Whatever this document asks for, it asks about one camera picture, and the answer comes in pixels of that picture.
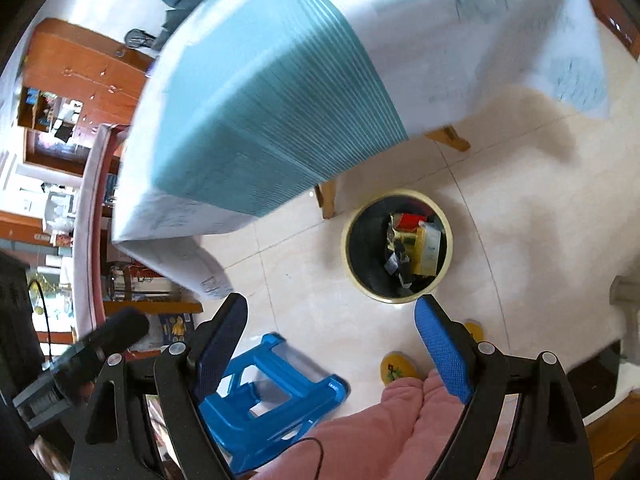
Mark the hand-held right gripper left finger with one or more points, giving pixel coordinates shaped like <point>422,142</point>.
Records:
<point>220,345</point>

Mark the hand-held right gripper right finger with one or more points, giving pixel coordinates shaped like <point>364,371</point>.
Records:
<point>442,350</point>

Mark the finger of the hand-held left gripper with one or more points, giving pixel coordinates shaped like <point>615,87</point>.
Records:
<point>120,327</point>

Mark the yellow cardboard box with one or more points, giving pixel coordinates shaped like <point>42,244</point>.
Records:
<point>431,252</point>

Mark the black snack packet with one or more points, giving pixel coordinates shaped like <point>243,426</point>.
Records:
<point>397,262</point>

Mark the gold foil packet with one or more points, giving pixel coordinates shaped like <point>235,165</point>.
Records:
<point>404,240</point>

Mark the black bin with yellow rim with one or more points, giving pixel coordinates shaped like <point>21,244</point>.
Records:
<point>365,260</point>

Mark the red snack packet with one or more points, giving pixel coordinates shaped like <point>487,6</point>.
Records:
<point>411,220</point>

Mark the yellow embroidered slipper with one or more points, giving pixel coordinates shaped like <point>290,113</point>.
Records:
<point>474,331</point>
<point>397,367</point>

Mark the blue picture box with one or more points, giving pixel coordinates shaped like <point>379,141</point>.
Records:
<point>175,327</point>

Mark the blue plastic stool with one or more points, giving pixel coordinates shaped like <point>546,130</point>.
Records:
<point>235,430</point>

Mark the person's pink pants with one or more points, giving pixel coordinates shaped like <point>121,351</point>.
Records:
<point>380,425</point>

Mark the side table with pink cloth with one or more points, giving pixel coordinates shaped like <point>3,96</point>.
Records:
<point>92,220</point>

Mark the white plastic chair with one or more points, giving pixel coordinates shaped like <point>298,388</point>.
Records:
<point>55,205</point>

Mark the wooden table leg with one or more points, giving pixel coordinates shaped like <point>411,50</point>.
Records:
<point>447,137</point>
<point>327,202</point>

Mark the brown wooden wardrobe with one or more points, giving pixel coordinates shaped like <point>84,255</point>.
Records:
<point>85,70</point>

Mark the black floor fan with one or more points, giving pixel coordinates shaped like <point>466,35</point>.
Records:
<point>139,37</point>

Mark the leaf printed teal tablecloth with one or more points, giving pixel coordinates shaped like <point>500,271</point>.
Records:
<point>450,35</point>

